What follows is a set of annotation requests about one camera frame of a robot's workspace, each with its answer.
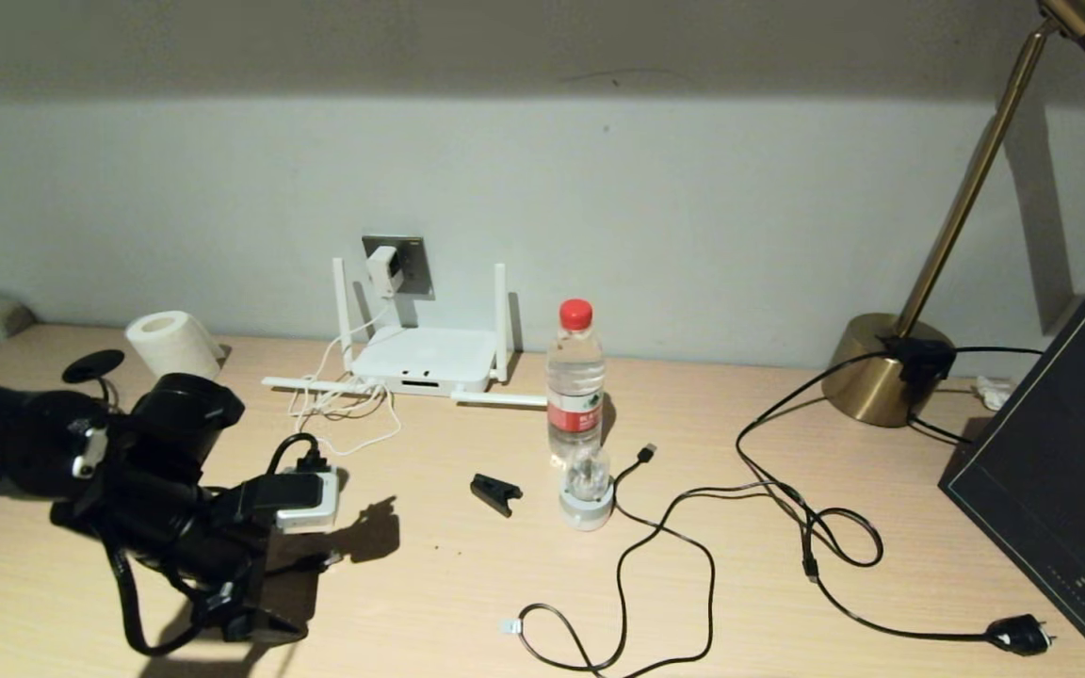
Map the small black clip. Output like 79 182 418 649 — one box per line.
470 475 525 519

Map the small glass dome white base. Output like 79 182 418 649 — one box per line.
559 447 616 533

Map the black lamp power cord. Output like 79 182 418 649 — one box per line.
736 347 1059 657

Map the brass desk lamp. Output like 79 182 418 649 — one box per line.
820 0 1085 430

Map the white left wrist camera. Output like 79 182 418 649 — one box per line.
239 469 343 536

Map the small white crumpled object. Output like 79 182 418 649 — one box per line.
971 377 1012 413

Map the thin white adapter cable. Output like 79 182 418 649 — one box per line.
286 292 404 459

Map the black box on lamp base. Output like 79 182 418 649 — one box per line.
879 337 958 395

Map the white power adapter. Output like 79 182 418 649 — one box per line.
364 246 405 299

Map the grey wall socket plate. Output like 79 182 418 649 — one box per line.
361 235 434 300

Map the water bottle red cap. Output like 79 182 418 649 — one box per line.
545 299 607 469

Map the dark gift bag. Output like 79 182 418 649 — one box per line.
938 294 1085 678

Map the white toilet paper roll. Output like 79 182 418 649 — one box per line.
124 310 226 382

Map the white router with antennas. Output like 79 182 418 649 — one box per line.
263 256 550 411

